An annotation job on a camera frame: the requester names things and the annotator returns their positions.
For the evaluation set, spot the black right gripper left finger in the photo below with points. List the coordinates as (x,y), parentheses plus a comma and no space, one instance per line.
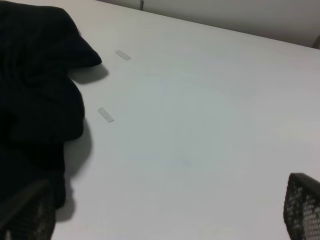
(30,214)

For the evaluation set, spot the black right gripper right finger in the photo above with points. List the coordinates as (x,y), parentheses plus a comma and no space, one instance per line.
(301,210)

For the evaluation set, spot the black short sleeve shirt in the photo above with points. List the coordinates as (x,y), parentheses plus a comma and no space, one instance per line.
(40,106)

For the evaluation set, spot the white tape strip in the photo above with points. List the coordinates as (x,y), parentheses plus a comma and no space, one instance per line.
(106,115)
(123,55)

